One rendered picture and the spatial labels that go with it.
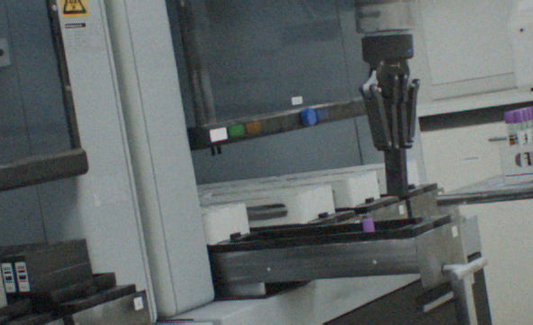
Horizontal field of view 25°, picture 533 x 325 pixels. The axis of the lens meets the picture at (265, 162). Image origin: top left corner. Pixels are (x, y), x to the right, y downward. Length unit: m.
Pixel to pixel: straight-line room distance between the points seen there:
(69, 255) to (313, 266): 0.36
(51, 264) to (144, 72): 0.34
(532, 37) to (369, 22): 2.35
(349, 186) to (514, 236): 2.17
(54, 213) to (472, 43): 3.36
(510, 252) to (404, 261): 2.56
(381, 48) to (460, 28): 3.12
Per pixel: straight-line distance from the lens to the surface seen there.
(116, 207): 1.67
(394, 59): 1.77
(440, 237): 1.71
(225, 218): 1.88
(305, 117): 2.00
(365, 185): 2.10
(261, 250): 1.78
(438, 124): 4.30
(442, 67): 4.92
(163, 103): 1.77
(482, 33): 4.84
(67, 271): 1.58
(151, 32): 1.77
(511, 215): 4.18
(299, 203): 1.94
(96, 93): 1.67
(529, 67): 4.11
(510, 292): 4.24
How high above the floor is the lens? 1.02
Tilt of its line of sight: 3 degrees down
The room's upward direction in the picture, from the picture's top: 9 degrees counter-clockwise
